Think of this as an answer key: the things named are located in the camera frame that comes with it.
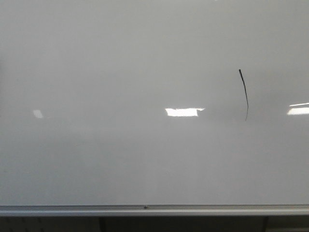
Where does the white glossy whiteboard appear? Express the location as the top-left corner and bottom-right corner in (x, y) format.
(0, 0), (309, 205)

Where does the aluminium whiteboard marker tray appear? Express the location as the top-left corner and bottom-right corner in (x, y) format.
(0, 204), (309, 217)

